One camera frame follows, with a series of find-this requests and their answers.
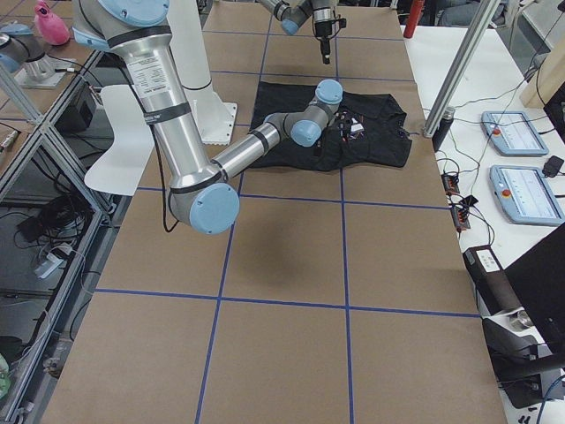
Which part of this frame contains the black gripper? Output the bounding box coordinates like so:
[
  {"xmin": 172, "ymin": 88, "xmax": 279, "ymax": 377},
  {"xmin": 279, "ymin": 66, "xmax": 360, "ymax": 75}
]
[
  {"xmin": 313, "ymin": 17, "xmax": 344, "ymax": 64},
  {"xmin": 334, "ymin": 110, "xmax": 365, "ymax": 143}
]

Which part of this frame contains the black graphic t-shirt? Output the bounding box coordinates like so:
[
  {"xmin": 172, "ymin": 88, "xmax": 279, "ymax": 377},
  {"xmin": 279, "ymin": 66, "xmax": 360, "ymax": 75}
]
[{"xmin": 252, "ymin": 92, "xmax": 411, "ymax": 171}]

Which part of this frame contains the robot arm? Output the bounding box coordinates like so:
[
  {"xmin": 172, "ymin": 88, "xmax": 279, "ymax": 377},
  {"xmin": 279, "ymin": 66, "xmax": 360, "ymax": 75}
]
[
  {"xmin": 72, "ymin": 1, "xmax": 343, "ymax": 234},
  {"xmin": 259, "ymin": 0, "xmax": 347, "ymax": 64}
]

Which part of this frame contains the red bottle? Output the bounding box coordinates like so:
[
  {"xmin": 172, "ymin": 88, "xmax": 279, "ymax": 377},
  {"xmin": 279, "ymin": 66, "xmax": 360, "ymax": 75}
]
[{"xmin": 403, "ymin": 0, "xmax": 426, "ymax": 39}]

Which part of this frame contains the upper teach pendant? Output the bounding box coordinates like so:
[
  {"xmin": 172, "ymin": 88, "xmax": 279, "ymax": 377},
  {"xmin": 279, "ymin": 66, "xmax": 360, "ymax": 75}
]
[{"xmin": 481, "ymin": 110, "xmax": 549, "ymax": 156}]

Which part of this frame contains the teach pendant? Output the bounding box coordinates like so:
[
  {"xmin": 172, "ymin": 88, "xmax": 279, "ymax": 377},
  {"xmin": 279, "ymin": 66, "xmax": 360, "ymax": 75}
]
[
  {"xmin": 489, "ymin": 165, "xmax": 564, "ymax": 227},
  {"xmin": 481, "ymin": 110, "xmax": 549, "ymax": 156}
]

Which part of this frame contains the lower teach pendant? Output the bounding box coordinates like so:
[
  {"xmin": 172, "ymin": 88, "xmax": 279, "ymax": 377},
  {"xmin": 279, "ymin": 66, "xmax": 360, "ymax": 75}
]
[{"xmin": 489, "ymin": 165, "xmax": 564, "ymax": 227}]

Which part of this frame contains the black device box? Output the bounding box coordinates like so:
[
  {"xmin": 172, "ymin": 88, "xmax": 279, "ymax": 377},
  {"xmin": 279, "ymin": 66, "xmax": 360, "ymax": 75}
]
[{"xmin": 463, "ymin": 245, "xmax": 523, "ymax": 316}]

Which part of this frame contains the black monitor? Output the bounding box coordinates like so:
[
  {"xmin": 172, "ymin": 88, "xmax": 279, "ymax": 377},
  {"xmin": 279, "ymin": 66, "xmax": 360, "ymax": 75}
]
[{"xmin": 502, "ymin": 87, "xmax": 565, "ymax": 354}]

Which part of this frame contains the white plastic chair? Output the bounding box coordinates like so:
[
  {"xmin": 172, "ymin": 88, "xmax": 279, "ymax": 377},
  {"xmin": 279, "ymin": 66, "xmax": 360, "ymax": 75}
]
[{"xmin": 84, "ymin": 85, "xmax": 154, "ymax": 196}]

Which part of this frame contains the pink plush toy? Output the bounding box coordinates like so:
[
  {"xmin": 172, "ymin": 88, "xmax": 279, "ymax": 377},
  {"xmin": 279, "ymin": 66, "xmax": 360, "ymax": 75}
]
[{"xmin": 34, "ymin": 1, "xmax": 71, "ymax": 46}]

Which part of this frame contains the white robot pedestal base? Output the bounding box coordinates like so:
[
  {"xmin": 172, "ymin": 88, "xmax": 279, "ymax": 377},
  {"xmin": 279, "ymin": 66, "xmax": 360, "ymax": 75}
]
[{"xmin": 167, "ymin": 0, "xmax": 237, "ymax": 145}]

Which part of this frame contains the aluminium frame post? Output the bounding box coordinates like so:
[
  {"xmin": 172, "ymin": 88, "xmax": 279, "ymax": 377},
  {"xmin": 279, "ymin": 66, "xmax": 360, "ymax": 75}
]
[{"xmin": 423, "ymin": 0, "xmax": 500, "ymax": 138}]

